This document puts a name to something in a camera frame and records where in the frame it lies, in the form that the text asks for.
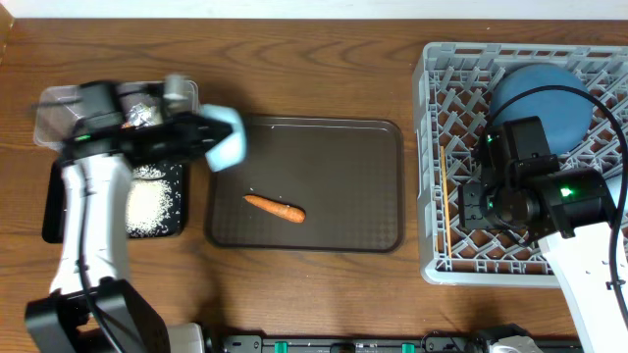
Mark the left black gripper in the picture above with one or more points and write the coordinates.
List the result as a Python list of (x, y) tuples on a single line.
[(194, 130)]

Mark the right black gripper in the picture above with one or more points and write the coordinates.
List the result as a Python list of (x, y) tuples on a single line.
[(471, 215)]

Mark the light blue small bowl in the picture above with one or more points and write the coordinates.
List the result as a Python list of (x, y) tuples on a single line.
[(230, 150)]

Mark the white tissue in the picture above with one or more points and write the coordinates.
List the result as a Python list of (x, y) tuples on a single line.
[(142, 115)]

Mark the long wooden chopstick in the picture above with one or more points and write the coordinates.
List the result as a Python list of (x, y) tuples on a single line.
[(445, 202)]

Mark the dark blue plate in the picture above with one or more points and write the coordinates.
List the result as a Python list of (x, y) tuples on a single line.
[(565, 116)]

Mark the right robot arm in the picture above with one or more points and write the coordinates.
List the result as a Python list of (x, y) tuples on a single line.
[(569, 214)]

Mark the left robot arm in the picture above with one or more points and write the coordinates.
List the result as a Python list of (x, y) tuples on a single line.
[(92, 306)]

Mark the grey dishwasher rack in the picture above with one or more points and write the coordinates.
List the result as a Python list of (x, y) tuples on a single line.
[(453, 84)]

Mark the pile of white rice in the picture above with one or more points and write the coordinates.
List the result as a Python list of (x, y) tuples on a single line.
[(149, 203)]

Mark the orange carrot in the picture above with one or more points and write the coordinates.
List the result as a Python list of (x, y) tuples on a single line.
[(283, 211)]

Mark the dark brown serving tray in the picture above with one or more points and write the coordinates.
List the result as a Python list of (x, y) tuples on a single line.
[(346, 175)]

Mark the clear plastic bin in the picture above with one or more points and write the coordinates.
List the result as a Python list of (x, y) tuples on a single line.
[(54, 124)]

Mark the black rectangular bin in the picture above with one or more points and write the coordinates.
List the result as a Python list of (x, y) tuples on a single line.
[(55, 208)]

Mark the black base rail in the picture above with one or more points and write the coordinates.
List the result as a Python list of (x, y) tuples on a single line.
[(509, 338)]

